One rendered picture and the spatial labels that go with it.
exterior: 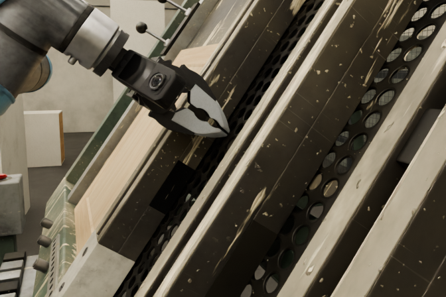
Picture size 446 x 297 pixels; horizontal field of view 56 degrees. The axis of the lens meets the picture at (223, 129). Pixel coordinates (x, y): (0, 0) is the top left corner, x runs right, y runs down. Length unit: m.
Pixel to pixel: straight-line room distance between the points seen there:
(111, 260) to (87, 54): 0.32
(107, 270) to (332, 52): 0.48
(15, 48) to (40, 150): 5.55
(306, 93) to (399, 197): 0.19
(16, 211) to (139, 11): 3.55
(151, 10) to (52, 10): 4.27
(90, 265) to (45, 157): 5.44
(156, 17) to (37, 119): 2.25
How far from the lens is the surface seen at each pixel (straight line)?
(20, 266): 1.30
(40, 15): 0.57
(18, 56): 0.58
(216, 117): 0.61
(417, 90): 0.29
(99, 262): 0.70
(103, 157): 1.32
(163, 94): 0.51
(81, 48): 0.57
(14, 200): 1.54
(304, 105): 0.41
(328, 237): 0.27
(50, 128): 6.04
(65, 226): 1.13
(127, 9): 4.81
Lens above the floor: 1.29
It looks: 8 degrees down
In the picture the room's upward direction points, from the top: straight up
